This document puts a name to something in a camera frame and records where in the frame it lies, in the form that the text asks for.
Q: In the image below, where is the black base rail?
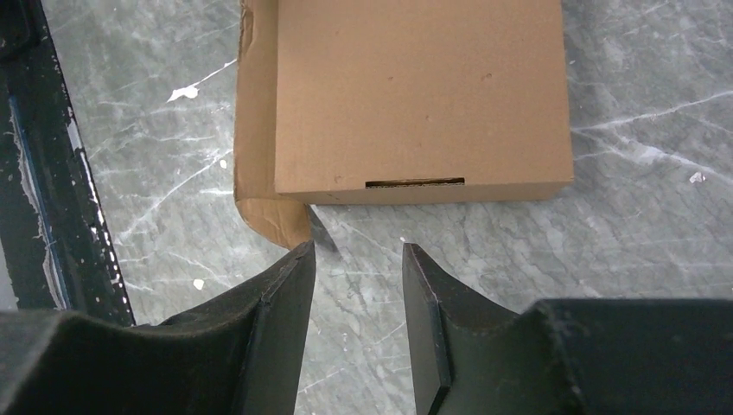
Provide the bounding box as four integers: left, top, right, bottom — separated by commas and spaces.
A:
1, 1, 135, 327

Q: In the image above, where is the brown cardboard box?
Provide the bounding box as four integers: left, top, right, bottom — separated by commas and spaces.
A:
233, 1, 574, 249

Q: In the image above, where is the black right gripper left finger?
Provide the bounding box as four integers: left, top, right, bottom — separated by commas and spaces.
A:
1, 241, 316, 414

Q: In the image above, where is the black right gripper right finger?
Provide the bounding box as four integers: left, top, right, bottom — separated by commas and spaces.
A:
402, 243, 732, 414

